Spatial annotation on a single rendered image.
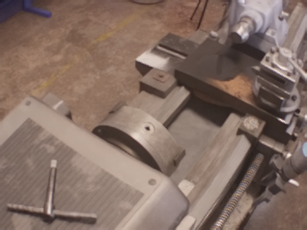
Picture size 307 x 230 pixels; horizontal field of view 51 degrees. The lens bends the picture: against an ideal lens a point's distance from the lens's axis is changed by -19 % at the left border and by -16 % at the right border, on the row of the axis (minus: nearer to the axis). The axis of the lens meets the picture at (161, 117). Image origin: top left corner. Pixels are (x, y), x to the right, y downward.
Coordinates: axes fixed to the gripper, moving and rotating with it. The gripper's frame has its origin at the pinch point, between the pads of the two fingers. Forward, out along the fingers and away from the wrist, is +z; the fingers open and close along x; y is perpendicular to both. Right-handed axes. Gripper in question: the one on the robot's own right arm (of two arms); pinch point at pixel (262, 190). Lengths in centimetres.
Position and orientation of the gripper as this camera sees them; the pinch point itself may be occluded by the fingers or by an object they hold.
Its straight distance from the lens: 145.1
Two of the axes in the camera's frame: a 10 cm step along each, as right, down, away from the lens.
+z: -4.5, 5.5, 7.1
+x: 4.4, -5.5, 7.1
